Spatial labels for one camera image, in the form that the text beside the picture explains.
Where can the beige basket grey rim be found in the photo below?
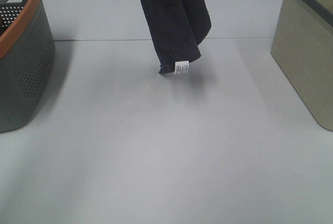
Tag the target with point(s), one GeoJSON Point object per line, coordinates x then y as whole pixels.
{"type": "Point", "coordinates": [302, 47]}

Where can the grey perforated basket orange rim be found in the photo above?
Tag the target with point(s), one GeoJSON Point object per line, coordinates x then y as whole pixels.
{"type": "Point", "coordinates": [27, 54]}

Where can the dark grey towel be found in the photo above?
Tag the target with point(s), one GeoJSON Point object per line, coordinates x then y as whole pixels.
{"type": "Point", "coordinates": [177, 28]}

